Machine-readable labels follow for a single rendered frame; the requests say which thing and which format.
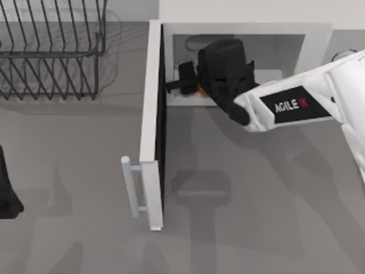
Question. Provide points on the pale microwave oven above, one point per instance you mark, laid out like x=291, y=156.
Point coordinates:
x=316, y=45

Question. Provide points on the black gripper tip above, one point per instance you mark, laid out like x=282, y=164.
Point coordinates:
x=8, y=194

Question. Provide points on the white microwave door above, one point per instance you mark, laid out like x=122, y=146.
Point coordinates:
x=149, y=128

